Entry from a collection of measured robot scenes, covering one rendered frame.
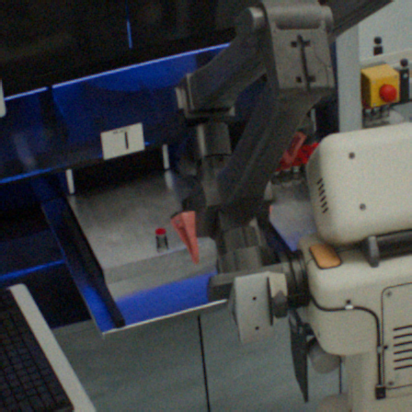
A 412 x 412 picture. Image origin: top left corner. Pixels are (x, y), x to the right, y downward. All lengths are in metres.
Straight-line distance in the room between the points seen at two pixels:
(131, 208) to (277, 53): 1.06
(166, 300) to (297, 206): 0.38
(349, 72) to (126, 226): 0.58
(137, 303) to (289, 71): 0.85
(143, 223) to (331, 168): 0.84
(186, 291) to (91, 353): 0.53
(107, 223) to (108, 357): 0.41
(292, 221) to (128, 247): 0.33
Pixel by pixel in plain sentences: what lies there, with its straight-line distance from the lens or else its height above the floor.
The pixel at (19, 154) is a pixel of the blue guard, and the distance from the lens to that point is 2.38.
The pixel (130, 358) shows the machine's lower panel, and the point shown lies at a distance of 2.74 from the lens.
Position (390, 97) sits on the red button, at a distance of 2.59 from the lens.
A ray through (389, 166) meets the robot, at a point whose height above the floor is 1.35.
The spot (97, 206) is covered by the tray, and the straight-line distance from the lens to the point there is 2.49.
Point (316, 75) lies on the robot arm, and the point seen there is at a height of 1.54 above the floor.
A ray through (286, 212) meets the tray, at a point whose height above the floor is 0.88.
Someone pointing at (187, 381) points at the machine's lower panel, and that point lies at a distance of 2.84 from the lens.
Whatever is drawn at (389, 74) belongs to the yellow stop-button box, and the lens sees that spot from 2.61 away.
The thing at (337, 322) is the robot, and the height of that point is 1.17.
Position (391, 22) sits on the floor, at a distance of 5.34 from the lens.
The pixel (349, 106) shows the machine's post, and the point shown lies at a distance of 2.60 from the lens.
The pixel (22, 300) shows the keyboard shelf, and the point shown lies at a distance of 2.39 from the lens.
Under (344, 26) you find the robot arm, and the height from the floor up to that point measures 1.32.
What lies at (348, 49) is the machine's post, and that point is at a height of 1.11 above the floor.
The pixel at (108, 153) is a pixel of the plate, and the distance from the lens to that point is 2.43.
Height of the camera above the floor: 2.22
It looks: 32 degrees down
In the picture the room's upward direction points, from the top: 5 degrees counter-clockwise
